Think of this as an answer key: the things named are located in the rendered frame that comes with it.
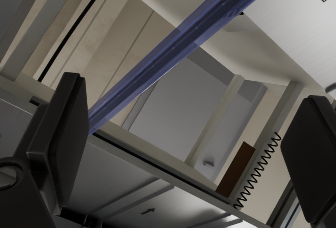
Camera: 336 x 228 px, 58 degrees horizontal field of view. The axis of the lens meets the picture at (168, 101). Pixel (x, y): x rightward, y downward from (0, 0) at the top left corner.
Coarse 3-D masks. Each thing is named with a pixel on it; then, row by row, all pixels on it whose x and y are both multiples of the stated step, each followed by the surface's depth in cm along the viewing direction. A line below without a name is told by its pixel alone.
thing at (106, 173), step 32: (0, 96) 24; (32, 96) 31; (0, 128) 27; (96, 160) 30; (128, 160) 30; (96, 192) 35; (128, 192) 34; (160, 192) 33; (192, 192) 33; (128, 224) 41; (160, 224) 40; (192, 224) 39; (224, 224) 38; (256, 224) 38
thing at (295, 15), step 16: (256, 0) 16; (272, 0) 16; (288, 0) 16; (304, 0) 16; (320, 0) 16; (256, 16) 17; (272, 16) 17; (288, 16) 17; (304, 16) 16; (320, 16) 16; (272, 32) 17; (288, 32) 17; (304, 32) 17; (320, 32) 17; (288, 48) 18; (304, 48) 18; (320, 48) 18; (304, 64) 19; (320, 64) 19; (320, 80) 20
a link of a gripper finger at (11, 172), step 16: (0, 160) 8; (16, 160) 8; (0, 176) 8; (16, 176) 8; (32, 176) 8; (0, 192) 7; (16, 192) 7; (32, 192) 7; (0, 208) 7; (16, 208) 7; (32, 208) 7; (0, 224) 7; (16, 224) 7; (32, 224) 7; (48, 224) 7
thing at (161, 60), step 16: (208, 0) 16; (224, 0) 15; (240, 0) 15; (192, 16) 16; (208, 16) 16; (224, 16) 15; (176, 32) 17; (192, 32) 16; (208, 32) 16; (160, 48) 18; (176, 48) 17; (192, 48) 17; (144, 64) 18; (160, 64) 18; (176, 64) 18; (128, 80) 20; (144, 80) 19; (112, 96) 21; (128, 96) 21; (96, 112) 22; (112, 112) 22; (96, 128) 24
